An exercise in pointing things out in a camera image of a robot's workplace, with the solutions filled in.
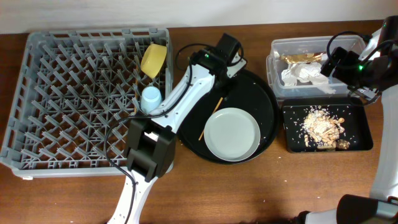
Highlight grey dishwasher rack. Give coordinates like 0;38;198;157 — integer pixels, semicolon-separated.
1;28;174;180

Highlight yellow bowl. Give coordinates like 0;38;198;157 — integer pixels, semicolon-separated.
141;44;167;79

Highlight white napkin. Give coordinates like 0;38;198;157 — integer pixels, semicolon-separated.
281;62;336;94

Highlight gold snack wrapper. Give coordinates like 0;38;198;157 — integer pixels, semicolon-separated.
279;52;328;64

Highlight round black tray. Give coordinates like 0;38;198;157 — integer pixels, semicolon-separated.
178;69;280;165

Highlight black rectangular tray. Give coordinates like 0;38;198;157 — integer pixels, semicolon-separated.
282;97;373;153

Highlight grey plate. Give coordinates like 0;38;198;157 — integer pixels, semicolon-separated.
203;108;261;162

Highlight wooden chopstick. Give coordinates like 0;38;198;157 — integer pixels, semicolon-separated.
198;96;224;141
132;67;139;114

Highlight light blue cup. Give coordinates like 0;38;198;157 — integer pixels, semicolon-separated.
141;86;162;114

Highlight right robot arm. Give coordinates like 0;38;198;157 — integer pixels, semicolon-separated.
290;16;397;224

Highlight clear plastic bin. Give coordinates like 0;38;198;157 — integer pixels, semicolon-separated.
266;36;349;101

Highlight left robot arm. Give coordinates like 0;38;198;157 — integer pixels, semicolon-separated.
106;34;247;223

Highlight food scraps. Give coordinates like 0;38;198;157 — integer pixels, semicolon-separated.
300;106;351;151

